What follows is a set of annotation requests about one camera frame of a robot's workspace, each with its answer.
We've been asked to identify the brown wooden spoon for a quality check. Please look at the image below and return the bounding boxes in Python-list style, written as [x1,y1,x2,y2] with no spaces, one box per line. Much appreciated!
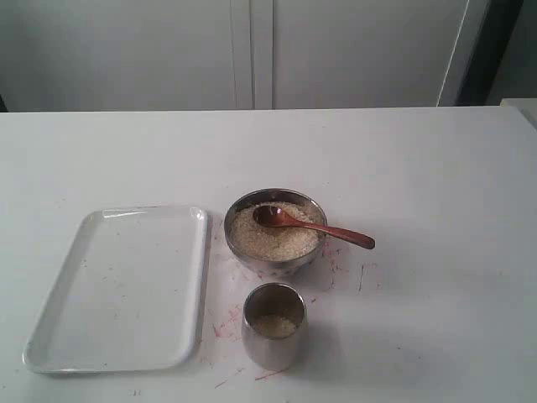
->
[253,206,376,250]

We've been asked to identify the steel bowl of rice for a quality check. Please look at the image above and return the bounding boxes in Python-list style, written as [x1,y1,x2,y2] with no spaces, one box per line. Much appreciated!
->
[223,188,327,278]

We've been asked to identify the steel cup with rice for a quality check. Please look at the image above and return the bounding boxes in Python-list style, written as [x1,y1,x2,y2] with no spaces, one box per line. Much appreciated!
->
[242,282,308,371]

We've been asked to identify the white rectangular plastic tray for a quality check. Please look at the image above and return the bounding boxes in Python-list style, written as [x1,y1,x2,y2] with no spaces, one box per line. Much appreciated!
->
[23,206,209,374]

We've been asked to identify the white cabinet doors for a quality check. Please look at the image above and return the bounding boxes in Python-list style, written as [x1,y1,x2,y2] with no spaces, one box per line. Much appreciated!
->
[1,1,488,112]

